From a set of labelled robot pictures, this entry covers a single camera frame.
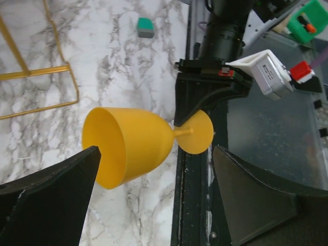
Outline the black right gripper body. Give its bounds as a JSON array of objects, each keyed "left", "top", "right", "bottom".
[{"left": 174, "top": 59, "right": 253, "bottom": 98}]

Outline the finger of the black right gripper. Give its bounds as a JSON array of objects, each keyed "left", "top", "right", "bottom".
[{"left": 174, "top": 73, "right": 248, "bottom": 126}]

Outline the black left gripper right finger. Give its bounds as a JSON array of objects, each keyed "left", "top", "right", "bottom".
[{"left": 213, "top": 146, "right": 327, "bottom": 245}]

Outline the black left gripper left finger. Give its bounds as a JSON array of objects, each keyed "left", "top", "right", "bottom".
[{"left": 1, "top": 146, "right": 101, "bottom": 245}]

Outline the yellow wine glass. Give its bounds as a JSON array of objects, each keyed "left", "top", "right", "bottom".
[{"left": 82, "top": 107, "right": 214, "bottom": 189}]

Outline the gold wire glass rack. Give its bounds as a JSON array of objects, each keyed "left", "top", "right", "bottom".
[{"left": 1, "top": 0, "right": 80, "bottom": 120}]

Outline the green grey eraser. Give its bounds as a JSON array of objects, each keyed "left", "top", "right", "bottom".
[{"left": 137, "top": 17, "right": 154, "bottom": 38}]

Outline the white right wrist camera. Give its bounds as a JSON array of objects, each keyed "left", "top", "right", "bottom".
[{"left": 226, "top": 49, "right": 294, "bottom": 100}]

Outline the black front mounting rail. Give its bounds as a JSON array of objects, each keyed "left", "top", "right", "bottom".
[{"left": 170, "top": 0, "right": 233, "bottom": 246}]

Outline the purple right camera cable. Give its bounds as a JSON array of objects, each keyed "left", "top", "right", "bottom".
[{"left": 310, "top": 48, "right": 328, "bottom": 72}]

